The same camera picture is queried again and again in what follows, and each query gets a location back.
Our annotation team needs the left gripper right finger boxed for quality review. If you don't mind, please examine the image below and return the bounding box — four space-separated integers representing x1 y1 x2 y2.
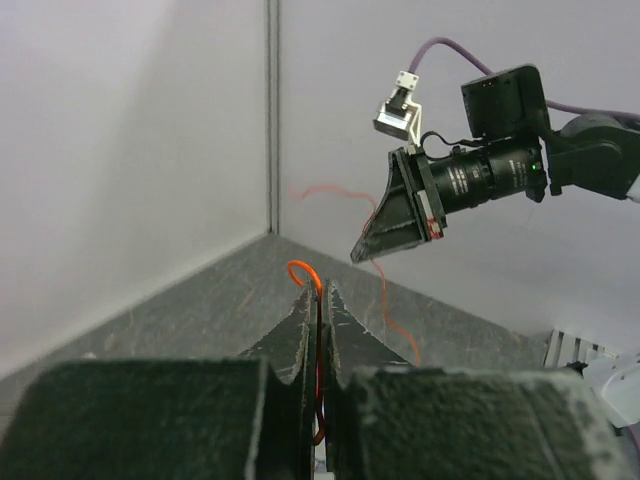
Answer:
322 281 625 479

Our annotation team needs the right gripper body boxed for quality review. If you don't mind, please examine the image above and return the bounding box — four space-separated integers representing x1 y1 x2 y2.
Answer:
388 147 447 243

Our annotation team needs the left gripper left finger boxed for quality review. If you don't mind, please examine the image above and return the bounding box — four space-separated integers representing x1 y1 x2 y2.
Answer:
1 289 317 479

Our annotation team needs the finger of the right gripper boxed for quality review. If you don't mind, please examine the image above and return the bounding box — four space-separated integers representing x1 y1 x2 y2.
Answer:
350 227 425 264
363 160 422 238

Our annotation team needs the orange wire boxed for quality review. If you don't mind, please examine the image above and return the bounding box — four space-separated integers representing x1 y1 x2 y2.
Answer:
287 183 422 446

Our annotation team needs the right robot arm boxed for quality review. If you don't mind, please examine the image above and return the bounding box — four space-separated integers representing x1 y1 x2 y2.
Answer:
351 64 639 263

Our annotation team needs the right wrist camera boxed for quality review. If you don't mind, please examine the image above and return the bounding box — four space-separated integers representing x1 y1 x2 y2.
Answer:
373 71 422 154

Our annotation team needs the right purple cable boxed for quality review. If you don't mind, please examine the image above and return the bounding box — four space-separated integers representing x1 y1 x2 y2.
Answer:
407 37 640 124

